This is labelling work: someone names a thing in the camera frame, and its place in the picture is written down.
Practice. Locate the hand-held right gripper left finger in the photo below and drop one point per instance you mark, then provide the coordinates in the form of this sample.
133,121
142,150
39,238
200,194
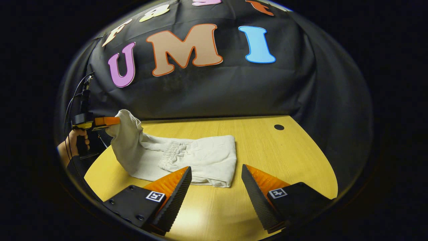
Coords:
177,197

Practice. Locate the cream white jeans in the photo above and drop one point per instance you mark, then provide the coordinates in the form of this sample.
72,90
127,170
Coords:
200,154

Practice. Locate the black backdrop cloth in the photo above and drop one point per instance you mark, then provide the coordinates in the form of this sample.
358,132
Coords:
217,90

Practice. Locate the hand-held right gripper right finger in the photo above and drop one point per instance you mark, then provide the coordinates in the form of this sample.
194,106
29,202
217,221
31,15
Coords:
257,197

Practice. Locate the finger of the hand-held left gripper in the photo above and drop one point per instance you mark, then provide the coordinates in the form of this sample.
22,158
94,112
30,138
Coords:
107,122

